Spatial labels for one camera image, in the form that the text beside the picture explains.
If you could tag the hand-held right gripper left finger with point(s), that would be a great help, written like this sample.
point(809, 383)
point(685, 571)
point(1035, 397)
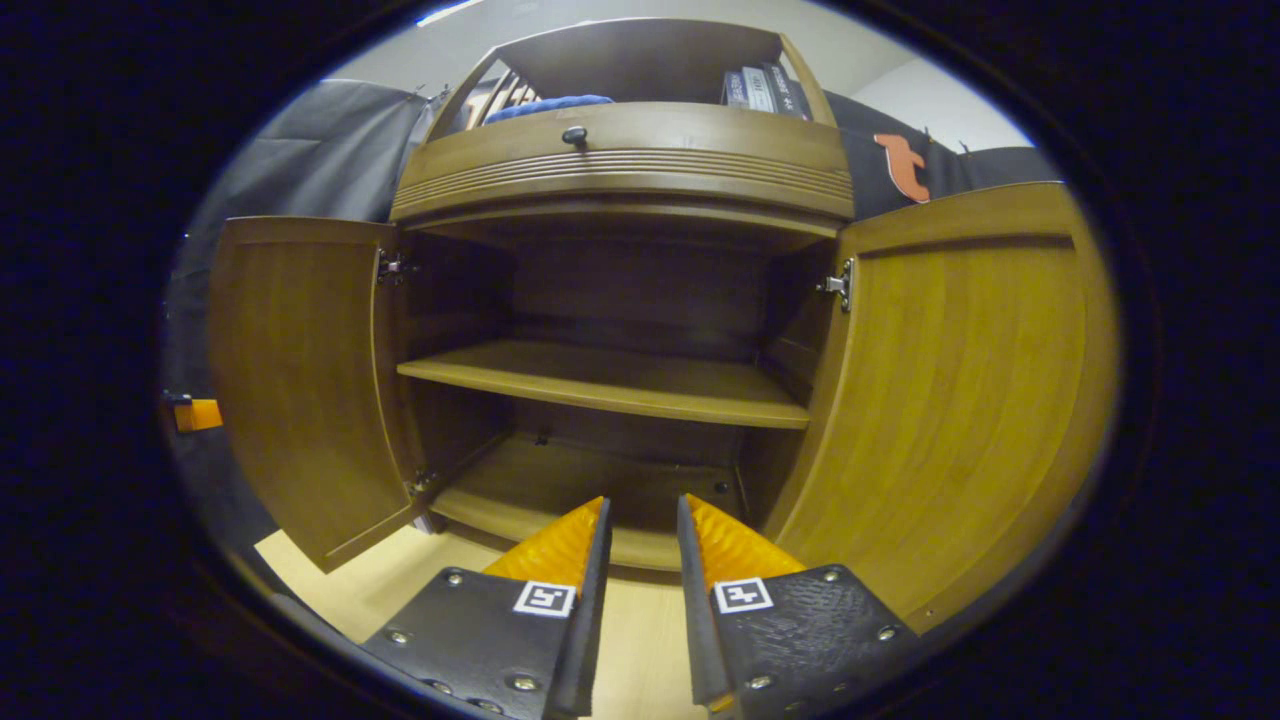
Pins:
point(590, 610)

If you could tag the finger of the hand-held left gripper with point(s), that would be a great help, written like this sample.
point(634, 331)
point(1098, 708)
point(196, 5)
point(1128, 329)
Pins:
point(200, 414)

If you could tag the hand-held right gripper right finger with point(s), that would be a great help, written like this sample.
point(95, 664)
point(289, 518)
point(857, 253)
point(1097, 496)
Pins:
point(697, 620)

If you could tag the wooden shoe cabinet door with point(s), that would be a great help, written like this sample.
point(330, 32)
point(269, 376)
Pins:
point(950, 400)
point(300, 380)

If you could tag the wooden double-door shoe cabinet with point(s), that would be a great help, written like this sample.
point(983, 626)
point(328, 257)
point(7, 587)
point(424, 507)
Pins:
point(620, 290)

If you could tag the metal door hinge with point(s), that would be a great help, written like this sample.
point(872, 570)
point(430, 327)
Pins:
point(392, 267)
point(420, 483)
point(838, 285)

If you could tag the wooden cabinet shelf board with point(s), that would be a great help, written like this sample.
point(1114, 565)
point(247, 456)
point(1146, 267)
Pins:
point(620, 385)

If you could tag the wooden cabinet drawer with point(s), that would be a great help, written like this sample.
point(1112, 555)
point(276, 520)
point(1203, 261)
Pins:
point(680, 165)

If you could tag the folded blue towel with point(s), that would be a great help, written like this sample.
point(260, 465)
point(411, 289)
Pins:
point(545, 106)

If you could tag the round black drawer knob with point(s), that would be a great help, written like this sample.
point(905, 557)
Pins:
point(574, 135)

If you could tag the blue and yellow book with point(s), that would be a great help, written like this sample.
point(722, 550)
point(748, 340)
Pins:
point(736, 90)

